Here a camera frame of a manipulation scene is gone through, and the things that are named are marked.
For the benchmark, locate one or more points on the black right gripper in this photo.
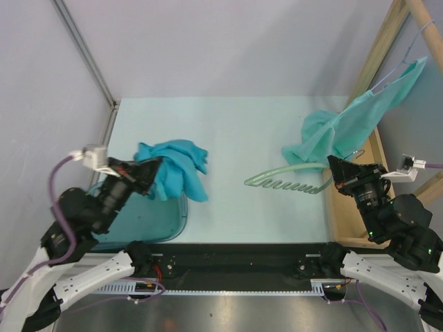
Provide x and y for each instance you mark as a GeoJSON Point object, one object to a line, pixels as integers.
{"type": "Point", "coordinates": [347, 174]}

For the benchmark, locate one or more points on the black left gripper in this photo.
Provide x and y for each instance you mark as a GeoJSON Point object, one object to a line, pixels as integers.
{"type": "Point", "coordinates": [138, 173]}

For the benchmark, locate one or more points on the mint green t shirt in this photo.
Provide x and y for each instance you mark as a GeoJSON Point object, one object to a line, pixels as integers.
{"type": "Point", "coordinates": [327, 133]}

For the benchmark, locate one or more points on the blue mesh t shirt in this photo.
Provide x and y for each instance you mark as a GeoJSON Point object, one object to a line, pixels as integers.
{"type": "Point", "coordinates": [182, 160]}

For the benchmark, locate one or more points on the light blue wire hanger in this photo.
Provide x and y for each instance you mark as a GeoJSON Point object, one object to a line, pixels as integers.
{"type": "Point", "coordinates": [408, 46]}

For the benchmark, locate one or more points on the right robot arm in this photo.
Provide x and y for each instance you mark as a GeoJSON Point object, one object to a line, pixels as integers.
{"type": "Point", "coordinates": [403, 223]}

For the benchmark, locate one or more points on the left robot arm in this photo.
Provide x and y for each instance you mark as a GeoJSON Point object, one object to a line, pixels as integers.
{"type": "Point", "coordinates": [40, 295]}

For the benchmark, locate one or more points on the teal transparent plastic bin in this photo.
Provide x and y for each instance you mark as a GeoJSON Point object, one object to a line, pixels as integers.
{"type": "Point", "coordinates": [147, 219]}

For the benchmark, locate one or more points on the wooden clothes rack frame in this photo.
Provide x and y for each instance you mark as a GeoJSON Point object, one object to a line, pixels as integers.
{"type": "Point", "coordinates": [345, 223]}

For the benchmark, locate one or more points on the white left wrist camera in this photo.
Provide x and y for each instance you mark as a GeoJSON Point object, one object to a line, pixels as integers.
{"type": "Point", "coordinates": [93, 157]}

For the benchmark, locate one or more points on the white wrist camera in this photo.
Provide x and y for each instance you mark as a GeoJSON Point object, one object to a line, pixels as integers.
{"type": "Point", "coordinates": [407, 170]}
{"type": "Point", "coordinates": [93, 157]}

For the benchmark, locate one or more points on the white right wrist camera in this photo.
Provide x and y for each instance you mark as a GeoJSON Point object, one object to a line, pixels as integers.
{"type": "Point", "coordinates": [407, 170]}

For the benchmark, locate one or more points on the white cable duct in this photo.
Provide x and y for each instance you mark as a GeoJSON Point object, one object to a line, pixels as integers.
{"type": "Point", "coordinates": [132, 288]}

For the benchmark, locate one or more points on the aluminium frame post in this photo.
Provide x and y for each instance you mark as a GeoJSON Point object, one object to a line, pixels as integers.
{"type": "Point", "coordinates": [80, 43]}

